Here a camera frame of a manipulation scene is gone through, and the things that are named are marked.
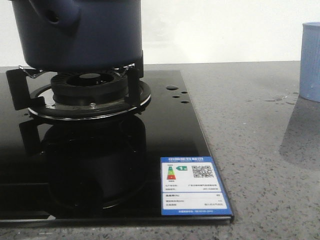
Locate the blue ribbed plastic cup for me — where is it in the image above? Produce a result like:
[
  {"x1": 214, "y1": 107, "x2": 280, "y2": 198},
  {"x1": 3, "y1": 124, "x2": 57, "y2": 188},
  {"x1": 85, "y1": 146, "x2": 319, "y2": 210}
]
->
[{"x1": 299, "y1": 22, "x2": 320, "y2": 102}]

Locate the black pot support grate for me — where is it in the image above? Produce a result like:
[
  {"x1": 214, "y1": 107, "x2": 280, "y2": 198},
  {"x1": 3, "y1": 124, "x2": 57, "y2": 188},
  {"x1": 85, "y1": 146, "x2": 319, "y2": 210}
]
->
[{"x1": 6, "y1": 57, "x2": 151, "y2": 121}]

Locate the dark blue pot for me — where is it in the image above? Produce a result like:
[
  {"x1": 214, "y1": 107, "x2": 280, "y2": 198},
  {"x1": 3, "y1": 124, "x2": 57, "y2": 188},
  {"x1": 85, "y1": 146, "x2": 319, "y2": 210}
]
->
[{"x1": 12, "y1": 0, "x2": 143, "y2": 72}]

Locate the blue energy label sticker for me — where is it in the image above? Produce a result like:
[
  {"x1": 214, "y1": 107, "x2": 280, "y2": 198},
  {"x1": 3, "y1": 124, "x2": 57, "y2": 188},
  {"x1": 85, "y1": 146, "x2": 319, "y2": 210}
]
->
[{"x1": 160, "y1": 156, "x2": 233, "y2": 217}]

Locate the black glass gas stove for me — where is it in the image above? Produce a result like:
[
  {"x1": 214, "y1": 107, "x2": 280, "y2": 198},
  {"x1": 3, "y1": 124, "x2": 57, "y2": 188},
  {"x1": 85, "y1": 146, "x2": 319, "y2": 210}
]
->
[{"x1": 0, "y1": 70, "x2": 234, "y2": 226}]

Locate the black gas burner ring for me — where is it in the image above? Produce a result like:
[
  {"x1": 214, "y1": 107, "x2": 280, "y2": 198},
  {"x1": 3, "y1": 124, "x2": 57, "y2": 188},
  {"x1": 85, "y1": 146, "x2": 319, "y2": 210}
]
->
[{"x1": 49, "y1": 71, "x2": 130, "y2": 107}]

